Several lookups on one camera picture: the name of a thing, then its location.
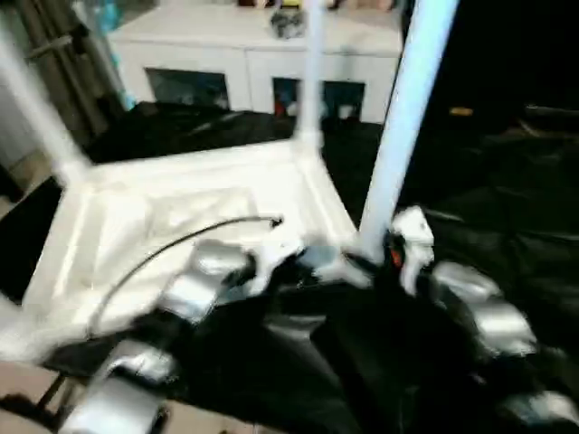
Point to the grey curtain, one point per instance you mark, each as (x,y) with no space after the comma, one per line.
(72,63)

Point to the black plastic mat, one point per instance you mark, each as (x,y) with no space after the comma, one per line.
(507,208)

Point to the white cabinet with glass doors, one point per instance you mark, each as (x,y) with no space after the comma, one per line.
(208,45)

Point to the small yellow label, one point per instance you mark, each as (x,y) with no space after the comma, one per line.
(461,112)

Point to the grey metal pole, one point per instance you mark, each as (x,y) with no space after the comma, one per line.
(54,45)

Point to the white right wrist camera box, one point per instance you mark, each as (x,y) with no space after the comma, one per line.
(414,240)

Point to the black flat device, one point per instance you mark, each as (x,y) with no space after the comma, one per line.
(552,113)

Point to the grey bundle on cabinet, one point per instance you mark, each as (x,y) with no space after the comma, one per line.
(288,23)

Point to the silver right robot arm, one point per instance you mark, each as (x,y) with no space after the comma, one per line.
(479,307)

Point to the black tall cabinet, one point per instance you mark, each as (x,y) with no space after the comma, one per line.
(498,50)

